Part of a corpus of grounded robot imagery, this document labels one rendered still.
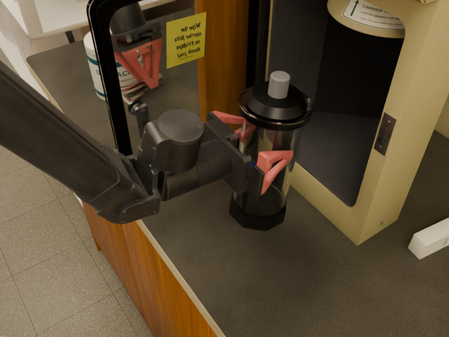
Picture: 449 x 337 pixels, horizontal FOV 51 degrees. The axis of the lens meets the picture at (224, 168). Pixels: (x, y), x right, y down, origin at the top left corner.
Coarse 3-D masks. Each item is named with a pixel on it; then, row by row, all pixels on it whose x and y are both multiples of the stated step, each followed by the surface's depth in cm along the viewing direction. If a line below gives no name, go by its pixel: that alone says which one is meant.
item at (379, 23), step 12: (336, 0) 70; (348, 0) 68; (360, 0) 66; (336, 12) 70; (348, 12) 68; (360, 12) 66; (372, 12) 65; (384, 12) 65; (348, 24) 68; (360, 24) 67; (372, 24) 66; (384, 24) 65; (396, 24) 65; (384, 36) 66; (396, 36) 66
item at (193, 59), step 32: (160, 0) 65; (192, 0) 69; (224, 0) 73; (128, 32) 65; (160, 32) 68; (192, 32) 72; (224, 32) 77; (128, 64) 68; (160, 64) 72; (192, 64) 76; (224, 64) 81; (128, 96) 71; (160, 96) 75; (192, 96) 80; (224, 96) 86; (128, 128) 74
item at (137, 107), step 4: (136, 104) 72; (140, 104) 73; (144, 104) 72; (132, 108) 72; (136, 108) 72; (140, 108) 72; (144, 108) 72; (132, 112) 73; (136, 112) 71; (140, 112) 72; (144, 112) 72; (136, 116) 72; (140, 116) 72; (144, 116) 72; (148, 116) 74; (140, 120) 73; (144, 120) 74; (148, 120) 74; (140, 124) 73; (144, 124) 74; (140, 128) 74; (140, 132) 74; (140, 136) 75
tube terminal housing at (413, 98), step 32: (384, 0) 59; (448, 0) 54; (416, 32) 57; (448, 32) 59; (416, 64) 59; (448, 64) 64; (416, 96) 64; (416, 128) 71; (384, 160) 71; (416, 160) 78; (320, 192) 89; (384, 192) 78; (352, 224) 85; (384, 224) 88
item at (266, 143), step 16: (240, 96) 68; (304, 96) 70; (240, 112) 67; (256, 128) 66; (240, 144) 72; (256, 144) 68; (272, 144) 67; (288, 144) 68; (256, 160) 70; (288, 176) 73; (272, 192) 74; (240, 208) 78; (256, 208) 76; (272, 208) 76
